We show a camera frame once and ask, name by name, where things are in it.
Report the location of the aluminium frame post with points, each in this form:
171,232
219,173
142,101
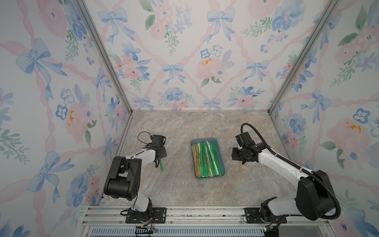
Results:
88,21
306,50

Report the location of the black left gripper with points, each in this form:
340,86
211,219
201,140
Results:
164,153

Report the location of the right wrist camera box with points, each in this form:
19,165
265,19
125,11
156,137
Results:
245,141

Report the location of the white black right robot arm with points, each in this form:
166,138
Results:
315,198

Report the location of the aluminium frame post left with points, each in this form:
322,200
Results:
88,21

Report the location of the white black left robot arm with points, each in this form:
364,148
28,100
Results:
124,177

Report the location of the blue plastic storage tray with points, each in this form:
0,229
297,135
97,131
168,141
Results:
217,153

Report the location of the aluminium frame post right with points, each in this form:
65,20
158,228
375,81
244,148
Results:
306,50

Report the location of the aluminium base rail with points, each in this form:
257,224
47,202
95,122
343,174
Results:
198,221

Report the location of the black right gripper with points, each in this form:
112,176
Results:
234,156

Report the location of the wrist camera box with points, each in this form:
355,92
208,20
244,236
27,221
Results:
245,141
158,140

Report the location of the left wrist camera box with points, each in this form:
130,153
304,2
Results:
158,140

